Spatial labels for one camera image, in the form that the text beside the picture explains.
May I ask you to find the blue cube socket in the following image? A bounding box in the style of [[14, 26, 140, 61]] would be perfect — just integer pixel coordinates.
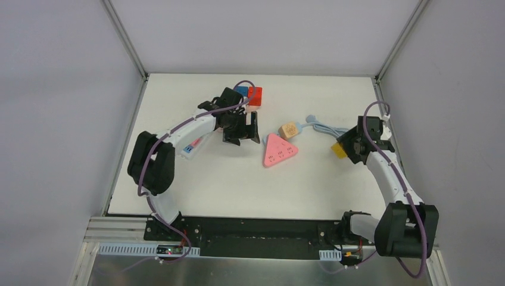
[[233, 86, 249, 97]]

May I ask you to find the light blue cable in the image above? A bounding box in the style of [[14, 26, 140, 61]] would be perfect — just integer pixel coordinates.
[[295, 114, 352, 139]]

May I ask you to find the yellow cube socket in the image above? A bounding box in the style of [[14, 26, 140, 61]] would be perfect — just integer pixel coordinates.
[[331, 142, 348, 159]]

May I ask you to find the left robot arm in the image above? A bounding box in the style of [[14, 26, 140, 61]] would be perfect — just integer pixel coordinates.
[[127, 88, 260, 241]]

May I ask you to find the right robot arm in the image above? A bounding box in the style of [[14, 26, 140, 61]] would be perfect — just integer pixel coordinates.
[[305, 101, 439, 279]]

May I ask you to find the white power strip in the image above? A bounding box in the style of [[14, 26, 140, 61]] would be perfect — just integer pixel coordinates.
[[180, 134, 210, 160]]

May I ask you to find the pink plug adapter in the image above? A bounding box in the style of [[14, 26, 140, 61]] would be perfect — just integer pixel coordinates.
[[191, 138, 202, 148]]

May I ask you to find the pink round socket base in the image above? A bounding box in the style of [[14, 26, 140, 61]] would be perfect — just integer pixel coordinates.
[[245, 104, 261, 113]]

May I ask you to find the red cube socket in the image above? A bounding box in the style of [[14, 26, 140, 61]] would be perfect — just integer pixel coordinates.
[[247, 86, 263, 107]]

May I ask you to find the tan cube socket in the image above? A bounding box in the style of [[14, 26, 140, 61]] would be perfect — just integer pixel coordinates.
[[278, 122, 300, 141]]

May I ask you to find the aluminium frame rail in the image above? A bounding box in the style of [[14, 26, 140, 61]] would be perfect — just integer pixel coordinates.
[[83, 217, 147, 243]]

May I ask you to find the pink triangular power strip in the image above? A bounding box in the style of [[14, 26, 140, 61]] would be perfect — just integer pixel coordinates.
[[263, 133, 299, 168]]

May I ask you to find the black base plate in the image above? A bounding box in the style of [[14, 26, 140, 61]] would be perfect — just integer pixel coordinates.
[[144, 215, 370, 265]]

